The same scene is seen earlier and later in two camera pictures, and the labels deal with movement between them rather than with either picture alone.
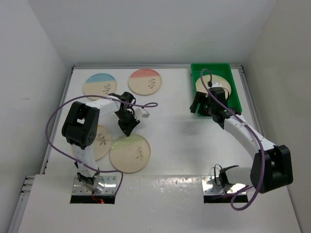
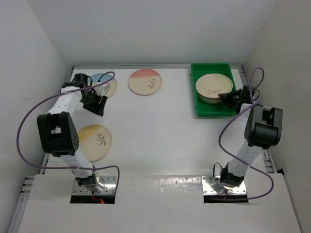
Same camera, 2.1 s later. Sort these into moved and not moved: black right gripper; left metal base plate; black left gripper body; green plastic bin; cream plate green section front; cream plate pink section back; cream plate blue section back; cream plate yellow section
Moved: black right gripper; black left gripper body; cream plate green section front
Not moved: cream plate yellow section; left metal base plate; cream plate blue section back; cream plate pink section back; green plastic bin
